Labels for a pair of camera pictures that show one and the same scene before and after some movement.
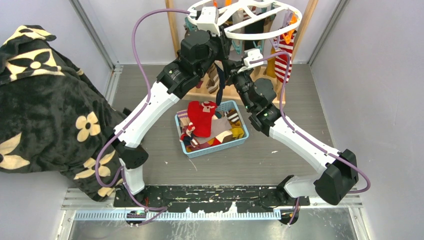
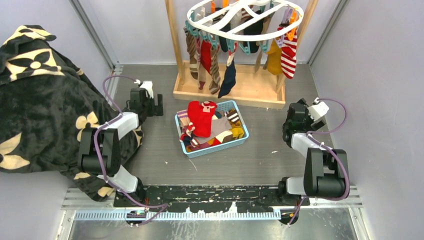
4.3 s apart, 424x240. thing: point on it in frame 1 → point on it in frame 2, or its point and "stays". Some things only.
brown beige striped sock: x=213 y=81 stays
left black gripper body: x=218 y=49 → x=149 y=106
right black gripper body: x=242 y=81 → x=307 y=119
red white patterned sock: x=200 y=114 stays
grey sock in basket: x=219 y=125 stays
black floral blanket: x=53 y=118 stays
